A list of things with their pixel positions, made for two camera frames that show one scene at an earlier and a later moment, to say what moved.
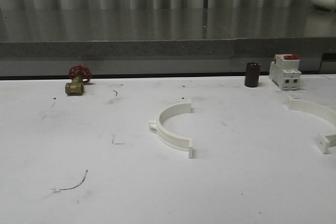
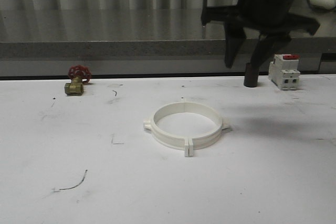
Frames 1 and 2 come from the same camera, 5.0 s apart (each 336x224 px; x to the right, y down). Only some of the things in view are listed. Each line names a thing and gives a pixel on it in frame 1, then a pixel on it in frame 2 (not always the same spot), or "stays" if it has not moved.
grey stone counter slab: [169, 33] stays
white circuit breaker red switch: [284, 71] stays
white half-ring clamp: [326, 139] → [207, 140]
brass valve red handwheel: [79, 73] stays
